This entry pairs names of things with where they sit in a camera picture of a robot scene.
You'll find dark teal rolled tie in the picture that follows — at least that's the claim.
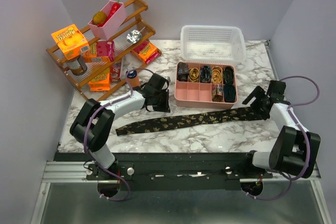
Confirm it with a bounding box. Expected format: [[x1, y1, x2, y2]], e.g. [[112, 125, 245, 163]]
[[223, 84, 236, 103]]

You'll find white perforated plastic basket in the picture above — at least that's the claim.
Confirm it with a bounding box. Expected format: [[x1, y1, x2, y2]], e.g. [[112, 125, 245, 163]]
[[181, 25, 246, 65]]

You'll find pink divided organizer box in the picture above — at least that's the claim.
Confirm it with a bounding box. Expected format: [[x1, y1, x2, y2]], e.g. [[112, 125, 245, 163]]
[[174, 61, 238, 109]]

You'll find dark glass jar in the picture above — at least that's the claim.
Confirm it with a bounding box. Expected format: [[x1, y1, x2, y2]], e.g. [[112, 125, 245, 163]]
[[66, 55, 87, 76]]

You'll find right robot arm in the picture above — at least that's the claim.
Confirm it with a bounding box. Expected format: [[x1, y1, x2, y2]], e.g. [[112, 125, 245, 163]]
[[241, 80, 321, 180]]

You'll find orange Scrub Daddy box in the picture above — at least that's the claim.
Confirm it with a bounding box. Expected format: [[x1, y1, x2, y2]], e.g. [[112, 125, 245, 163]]
[[51, 24, 90, 60]]

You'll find wooden tiered shelf rack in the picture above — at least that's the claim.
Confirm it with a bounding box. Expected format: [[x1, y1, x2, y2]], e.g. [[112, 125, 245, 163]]
[[46, 0, 155, 101]]

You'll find black gold floral tie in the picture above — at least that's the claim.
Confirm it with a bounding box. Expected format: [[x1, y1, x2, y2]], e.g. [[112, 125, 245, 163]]
[[115, 107, 269, 136]]

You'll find red chili pepper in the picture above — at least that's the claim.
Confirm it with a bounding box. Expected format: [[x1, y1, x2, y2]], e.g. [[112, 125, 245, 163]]
[[97, 1, 121, 27]]

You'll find pink orange sponge box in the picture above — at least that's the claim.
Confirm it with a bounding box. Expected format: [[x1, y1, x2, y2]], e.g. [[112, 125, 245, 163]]
[[83, 40, 114, 63]]

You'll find yellow rolled tie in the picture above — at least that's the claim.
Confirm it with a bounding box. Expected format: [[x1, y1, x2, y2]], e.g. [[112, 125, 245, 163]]
[[188, 67, 200, 82], [211, 66, 223, 84]]

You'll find brown blue rolled tie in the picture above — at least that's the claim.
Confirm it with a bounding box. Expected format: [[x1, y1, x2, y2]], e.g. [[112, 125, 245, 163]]
[[177, 62, 189, 82]]

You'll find brown round fruit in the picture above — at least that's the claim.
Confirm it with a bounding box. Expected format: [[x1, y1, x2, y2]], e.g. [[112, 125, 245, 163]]
[[92, 11, 107, 26]]

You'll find red small carton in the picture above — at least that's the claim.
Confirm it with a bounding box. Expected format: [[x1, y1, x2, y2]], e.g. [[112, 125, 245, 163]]
[[110, 58, 123, 82]]

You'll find black gold rolled tie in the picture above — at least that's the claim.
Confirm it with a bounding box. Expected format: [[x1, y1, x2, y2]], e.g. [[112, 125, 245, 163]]
[[223, 66, 234, 84]]

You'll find silver metal scoop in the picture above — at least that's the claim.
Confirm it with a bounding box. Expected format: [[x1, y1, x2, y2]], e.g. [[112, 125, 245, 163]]
[[126, 27, 146, 44]]

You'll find aluminium rail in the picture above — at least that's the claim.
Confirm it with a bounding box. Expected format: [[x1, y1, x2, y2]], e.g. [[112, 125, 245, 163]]
[[42, 162, 87, 183]]

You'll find colourful patterned rolled tie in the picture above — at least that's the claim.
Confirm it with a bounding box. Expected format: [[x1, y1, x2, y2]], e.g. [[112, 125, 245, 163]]
[[212, 83, 224, 102]]

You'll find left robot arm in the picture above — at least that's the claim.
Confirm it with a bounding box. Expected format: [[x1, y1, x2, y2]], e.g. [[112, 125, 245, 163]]
[[69, 73, 170, 179]]

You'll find dark blue rolled tie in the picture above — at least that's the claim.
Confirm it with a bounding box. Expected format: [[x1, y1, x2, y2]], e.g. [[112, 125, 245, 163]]
[[199, 65, 212, 83]]

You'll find orange pink box right shelf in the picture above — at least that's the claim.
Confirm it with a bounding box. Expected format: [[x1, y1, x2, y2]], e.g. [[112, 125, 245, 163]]
[[131, 40, 161, 65]]

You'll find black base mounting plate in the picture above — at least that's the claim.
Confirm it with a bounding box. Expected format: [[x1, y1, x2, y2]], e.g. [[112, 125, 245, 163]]
[[54, 152, 274, 192]]

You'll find orange box bottom shelf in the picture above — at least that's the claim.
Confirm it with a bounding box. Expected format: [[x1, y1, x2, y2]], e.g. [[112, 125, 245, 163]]
[[88, 68, 110, 92]]

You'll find orange pump bottle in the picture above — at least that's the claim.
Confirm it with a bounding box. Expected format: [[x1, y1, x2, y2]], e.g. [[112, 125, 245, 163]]
[[126, 70, 141, 89]]

